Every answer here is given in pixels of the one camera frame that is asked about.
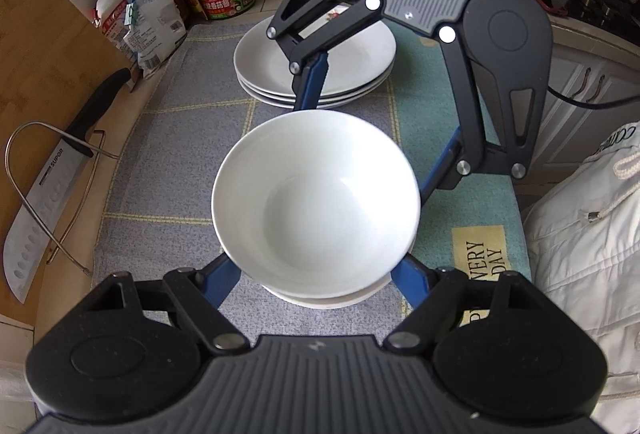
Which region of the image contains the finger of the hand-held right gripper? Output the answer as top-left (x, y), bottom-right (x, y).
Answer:
top-left (418, 25), bottom-right (545, 211)
top-left (266, 0), bottom-right (384, 112)

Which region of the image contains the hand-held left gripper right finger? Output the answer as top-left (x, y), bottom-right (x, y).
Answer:
top-left (383, 254), bottom-right (577, 356)

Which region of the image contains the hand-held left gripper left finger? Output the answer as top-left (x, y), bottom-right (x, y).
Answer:
top-left (74, 254), bottom-right (252, 356)

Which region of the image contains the teal cloth mat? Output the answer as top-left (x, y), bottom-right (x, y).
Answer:
top-left (390, 22), bottom-right (533, 331)

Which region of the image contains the grey checked cloth mat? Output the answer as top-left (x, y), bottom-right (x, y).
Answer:
top-left (92, 22), bottom-right (407, 355)

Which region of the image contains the white printed plastic bag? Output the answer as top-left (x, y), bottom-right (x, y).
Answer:
top-left (122, 0), bottom-right (189, 81)

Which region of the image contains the white jacket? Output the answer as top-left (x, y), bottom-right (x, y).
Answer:
top-left (522, 124), bottom-right (640, 416)

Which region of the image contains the red and white bag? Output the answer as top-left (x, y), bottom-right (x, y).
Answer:
top-left (95, 0), bottom-right (134, 51)

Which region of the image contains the wooden cutting board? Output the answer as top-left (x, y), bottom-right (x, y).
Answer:
top-left (0, 0), bottom-right (139, 331)

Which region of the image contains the black cable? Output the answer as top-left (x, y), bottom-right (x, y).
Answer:
top-left (546, 83), bottom-right (640, 109)

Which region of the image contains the black handled kitchen knife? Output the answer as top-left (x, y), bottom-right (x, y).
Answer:
top-left (2, 68), bottom-right (132, 305)

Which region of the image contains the metal wire knife holder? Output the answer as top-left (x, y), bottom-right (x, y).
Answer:
top-left (5, 121), bottom-right (121, 276)

